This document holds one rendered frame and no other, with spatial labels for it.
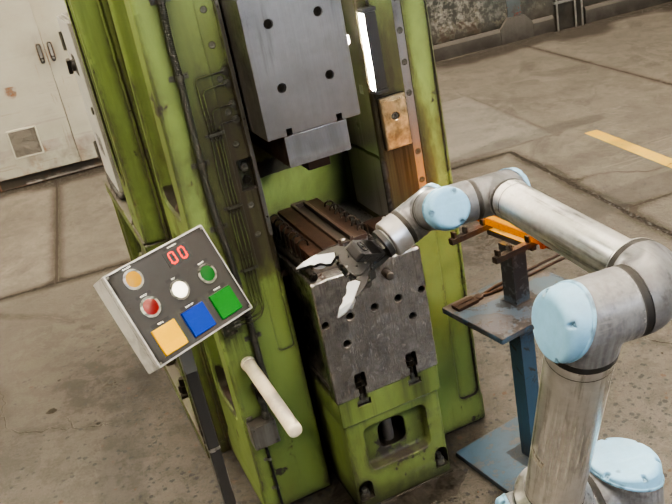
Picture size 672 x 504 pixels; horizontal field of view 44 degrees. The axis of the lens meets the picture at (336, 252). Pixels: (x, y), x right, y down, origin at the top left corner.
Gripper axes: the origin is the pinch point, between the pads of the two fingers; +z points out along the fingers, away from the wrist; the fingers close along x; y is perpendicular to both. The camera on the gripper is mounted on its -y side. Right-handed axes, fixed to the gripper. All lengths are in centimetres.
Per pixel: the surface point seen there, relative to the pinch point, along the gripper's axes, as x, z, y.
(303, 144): 54, -30, 39
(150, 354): 27, 40, 31
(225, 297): 32, 15, 43
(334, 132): 52, -40, 41
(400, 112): 53, -65, 58
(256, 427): 16, 33, 104
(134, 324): 35, 38, 27
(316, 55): 65, -47, 23
